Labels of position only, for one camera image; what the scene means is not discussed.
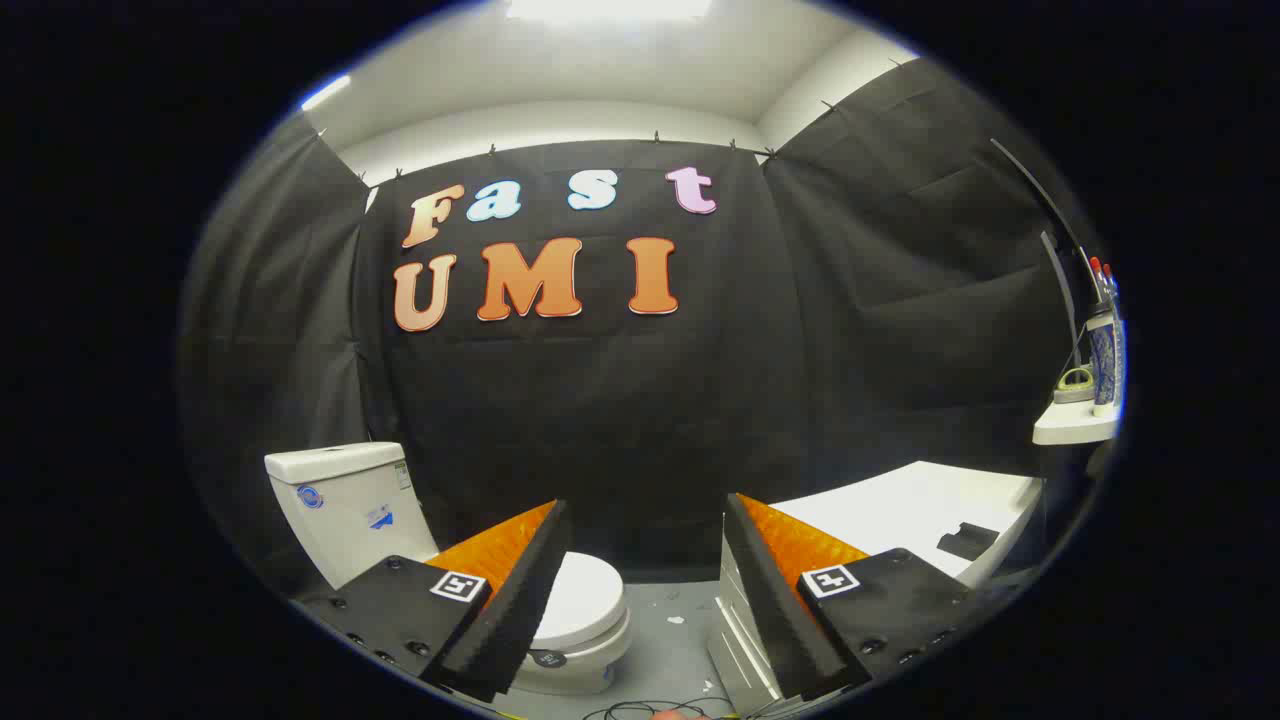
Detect white wall shelf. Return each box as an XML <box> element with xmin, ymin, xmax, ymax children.
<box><xmin>1032</xmin><ymin>400</ymin><xmax>1121</xmax><ymax>446</ymax></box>

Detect black cables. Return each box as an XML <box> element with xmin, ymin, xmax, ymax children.
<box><xmin>583</xmin><ymin>699</ymin><xmax>741</xmax><ymax>720</ymax></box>

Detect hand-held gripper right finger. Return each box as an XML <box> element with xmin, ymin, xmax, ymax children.
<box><xmin>722</xmin><ymin>492</ymin><xmax>976</xmax><ymax>701</ymax></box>

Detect white toilet lid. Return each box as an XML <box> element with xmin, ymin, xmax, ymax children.
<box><xmin>535</xmin><ymin>553</ymin><xmax>626</xmax><ymax>651</ymax></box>

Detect thin curved black rod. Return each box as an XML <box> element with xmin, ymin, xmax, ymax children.
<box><xmin>990</xmin><ymin>138</ymin><xmax>1101</xmax><ymax>301</ymax></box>

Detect white cabinet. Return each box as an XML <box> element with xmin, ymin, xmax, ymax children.
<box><xmin>705</xmin><ymin>460</ymin><xmax>1046</xmax><ymax>716</ymax></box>

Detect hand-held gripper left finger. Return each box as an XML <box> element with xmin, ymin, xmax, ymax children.
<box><xmin>295</xmin><ymin>498</ymin><xmax>574</xmax><ymax>704</ymax></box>

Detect ceiling light panel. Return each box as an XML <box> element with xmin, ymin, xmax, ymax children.
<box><xmin>505</xmin><ymin>0</ymin><xmax>713</xmax><ymax>23</ymax></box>

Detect patterned toothbrush cup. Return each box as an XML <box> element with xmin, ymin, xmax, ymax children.
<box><xmin>1088</xmin><ymin>308</ymin><xmax>1127</xmax><ymax>418</ymax></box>

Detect white toilet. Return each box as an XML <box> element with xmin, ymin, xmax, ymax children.
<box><xmin>264</xmin><ymin>442</ymin><xmax>633</xmax><ymax>698</ymax></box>

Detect small black block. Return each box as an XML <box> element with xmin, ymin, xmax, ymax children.
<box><xmin>937</xmin><ymin>522</ymin><xmax>999</xmax><ymax>561</ymax></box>

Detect black backdrop cloth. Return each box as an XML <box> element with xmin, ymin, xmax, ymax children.
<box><xmin>180</xmin><ymin>60</ymin><xmax>1091</xmax><ymax>601</ymax></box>

